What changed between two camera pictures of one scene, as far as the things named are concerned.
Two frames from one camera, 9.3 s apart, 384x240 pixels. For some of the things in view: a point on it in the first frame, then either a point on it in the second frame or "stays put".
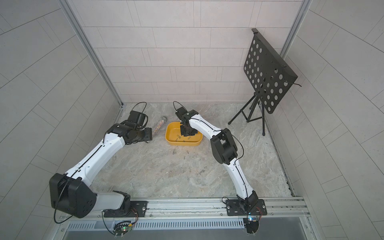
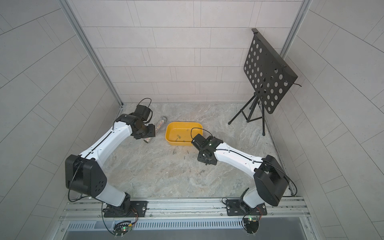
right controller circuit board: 252,224 stays put
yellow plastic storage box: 173,136 stays put
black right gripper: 184,131 to 200,159
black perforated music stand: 269,76 stays put
